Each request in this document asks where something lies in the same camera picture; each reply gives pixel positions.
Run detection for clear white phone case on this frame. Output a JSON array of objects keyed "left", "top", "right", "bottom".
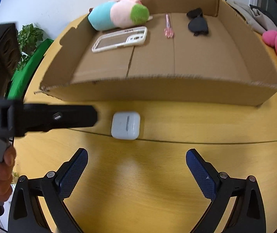
[{"left": 92, "top": 26, "right": 148, "bottom": 53}]

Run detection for black sunglasses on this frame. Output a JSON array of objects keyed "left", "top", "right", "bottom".
[{"left": 186, "top": 8, "right": 209, "bottom": 36}]

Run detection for person's left hand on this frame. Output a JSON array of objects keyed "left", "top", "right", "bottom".
[{"left": 0, "top": 145, "right": 16, "bottom": 202}]

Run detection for green chair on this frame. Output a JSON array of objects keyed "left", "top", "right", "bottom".
[{"left": 7, "top": 38, "right": 53, "bottom": 99}]

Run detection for green potted plant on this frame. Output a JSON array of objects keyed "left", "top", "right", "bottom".
[{"left": 16, "top": 24, "right": 44, "bottom": 70}]

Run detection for white earbuds case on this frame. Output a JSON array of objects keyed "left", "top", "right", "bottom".
[{"left": 111, "top": 111, "right": 141, "bottom": 140}]

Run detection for pig plush toy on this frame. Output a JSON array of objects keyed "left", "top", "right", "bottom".
[{"left": 88, "top": 0, "right": 153, "bottom": 31}]

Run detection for brown cardboard box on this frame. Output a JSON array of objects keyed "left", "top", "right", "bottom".
[{"left": 39, "top": 0, "right": 277, "bottom": 106}]

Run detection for pink pen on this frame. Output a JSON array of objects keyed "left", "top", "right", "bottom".
[{"left": 164, "top": 14, "right": 174, "bottom": 38}]

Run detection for grey folded cloth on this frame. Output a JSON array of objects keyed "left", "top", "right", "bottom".
[{"left": 226, "top": 0, "right": 277, "bottom": 35}]

